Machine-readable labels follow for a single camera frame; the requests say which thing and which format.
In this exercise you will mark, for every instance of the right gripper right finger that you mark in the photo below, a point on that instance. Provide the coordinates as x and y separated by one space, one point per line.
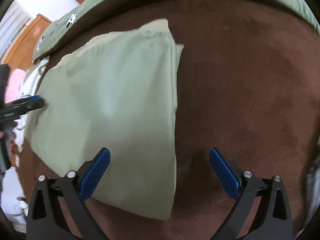
273 219

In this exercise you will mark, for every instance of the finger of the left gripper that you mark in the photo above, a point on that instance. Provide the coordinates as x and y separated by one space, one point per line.
23 100
14 112

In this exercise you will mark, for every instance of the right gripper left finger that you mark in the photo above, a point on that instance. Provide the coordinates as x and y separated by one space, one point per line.
45 218

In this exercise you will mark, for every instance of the light green jacket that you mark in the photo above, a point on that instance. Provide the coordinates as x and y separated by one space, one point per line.
118 91

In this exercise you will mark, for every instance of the wooden wardrobe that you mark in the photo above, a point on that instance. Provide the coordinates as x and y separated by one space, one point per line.
20 53

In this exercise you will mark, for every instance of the white patterned bed sheet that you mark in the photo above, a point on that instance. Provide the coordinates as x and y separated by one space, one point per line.
32 79

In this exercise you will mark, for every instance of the brown bed blanket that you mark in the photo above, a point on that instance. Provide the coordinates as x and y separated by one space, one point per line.
248 83

